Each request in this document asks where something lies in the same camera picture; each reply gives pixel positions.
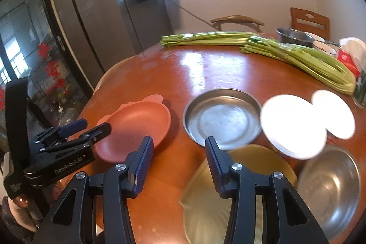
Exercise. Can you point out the red packaging bag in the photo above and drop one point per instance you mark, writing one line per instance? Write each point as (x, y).
(348, 61)

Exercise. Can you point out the white plastic bag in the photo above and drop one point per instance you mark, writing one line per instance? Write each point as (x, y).
(356, 48)

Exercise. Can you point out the red paper bowl near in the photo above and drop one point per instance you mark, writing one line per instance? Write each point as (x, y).
(293, 127)

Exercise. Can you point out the curved wooden chair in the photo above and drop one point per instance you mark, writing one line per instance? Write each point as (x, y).
(238, 19)

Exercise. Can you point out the red paper bowl far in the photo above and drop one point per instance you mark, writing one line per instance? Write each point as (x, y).
(335, 114)

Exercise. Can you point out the steel bowl at back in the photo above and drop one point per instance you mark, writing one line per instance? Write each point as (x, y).
(296, 37)

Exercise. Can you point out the celery bunch left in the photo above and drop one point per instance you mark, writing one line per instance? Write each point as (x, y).
(207, 38)

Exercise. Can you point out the white ceramic bowl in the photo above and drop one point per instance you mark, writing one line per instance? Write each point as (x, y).
(315, 37)

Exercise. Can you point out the left hand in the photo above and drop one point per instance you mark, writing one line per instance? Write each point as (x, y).
(22, 208)

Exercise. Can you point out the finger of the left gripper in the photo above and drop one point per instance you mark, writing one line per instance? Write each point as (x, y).
(94, 135)
(72, 128)

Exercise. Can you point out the stainless steel bowl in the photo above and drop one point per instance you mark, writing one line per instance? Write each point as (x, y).
(330, 185)

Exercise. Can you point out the glass sliding door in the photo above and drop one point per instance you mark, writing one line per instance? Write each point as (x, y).
(33, 46)

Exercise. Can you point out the white bowl with food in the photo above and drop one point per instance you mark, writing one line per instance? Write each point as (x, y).
(324, 48)

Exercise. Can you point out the stainless steel plate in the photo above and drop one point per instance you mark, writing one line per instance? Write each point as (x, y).
(231, 116)

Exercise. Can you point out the wooden chair with backrest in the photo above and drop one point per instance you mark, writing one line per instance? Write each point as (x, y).
(308, 21)

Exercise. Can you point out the red paper bowl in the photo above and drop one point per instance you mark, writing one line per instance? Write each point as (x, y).
(293, 127)
(335, 114)

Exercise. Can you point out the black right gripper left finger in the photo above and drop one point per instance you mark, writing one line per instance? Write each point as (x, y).
(72, 219)

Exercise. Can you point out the celery bunch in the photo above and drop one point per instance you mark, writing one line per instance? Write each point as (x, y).
(207, 38)
(322, 66)

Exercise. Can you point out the grey refrigerator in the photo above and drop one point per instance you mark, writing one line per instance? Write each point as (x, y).
(100, 33)

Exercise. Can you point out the pink plastic plate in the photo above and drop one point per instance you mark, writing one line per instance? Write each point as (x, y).
(130, 124)

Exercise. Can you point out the green plastic bottle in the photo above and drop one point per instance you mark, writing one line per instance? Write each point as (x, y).
(359, 95)

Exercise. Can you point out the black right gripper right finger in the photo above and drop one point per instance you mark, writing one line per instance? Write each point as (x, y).
(286, 219)

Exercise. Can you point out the celery bunch right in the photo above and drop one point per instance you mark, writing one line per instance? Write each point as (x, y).
(322, 66)

